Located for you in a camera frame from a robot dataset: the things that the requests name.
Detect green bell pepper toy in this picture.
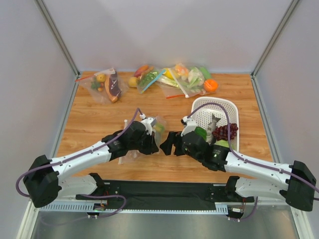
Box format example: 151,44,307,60
195,126,207,141

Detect polka dot zip bag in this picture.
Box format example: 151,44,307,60
118,115,166,164

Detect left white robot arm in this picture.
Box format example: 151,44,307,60
23,118,159,208

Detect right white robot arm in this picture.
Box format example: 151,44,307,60
160,131,317,212

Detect zip bag with meat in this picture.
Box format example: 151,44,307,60
76,68,129,104

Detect large zip bag vegetables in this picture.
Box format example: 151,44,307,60
156,63,217,99

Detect yellow green pepper toy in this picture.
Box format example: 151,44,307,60
154,123,165,133

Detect grey fish toy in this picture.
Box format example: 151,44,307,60
206,114,221,144

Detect green cabbage toy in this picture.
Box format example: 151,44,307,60
215,140,230,148

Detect red grapes toy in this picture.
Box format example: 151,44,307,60
212,123,239,141

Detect white plastic basket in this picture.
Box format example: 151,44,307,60
190,97,239,152

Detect yellow pear toy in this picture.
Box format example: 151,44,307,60
128,77,138,88

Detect steak toy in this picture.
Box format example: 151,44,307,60
104,72,122,103

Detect orange fruit toy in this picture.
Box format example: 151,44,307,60
203,79,219,93

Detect red mango toy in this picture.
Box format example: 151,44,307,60
134,65,149,77

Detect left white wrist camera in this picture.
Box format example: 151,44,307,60
140,114,157,135

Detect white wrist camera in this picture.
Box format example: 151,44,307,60
181,116,197,136
140,114,157,135

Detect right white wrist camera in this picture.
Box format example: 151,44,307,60
181,116,197,136

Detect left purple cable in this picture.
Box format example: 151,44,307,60
15,108,147,221

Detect purple cable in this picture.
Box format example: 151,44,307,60
15,108,147,221
185,102,319,221

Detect white slotted cable duct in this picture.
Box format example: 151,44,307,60
39,201,244,214

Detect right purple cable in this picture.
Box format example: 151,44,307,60
185,102,319,221

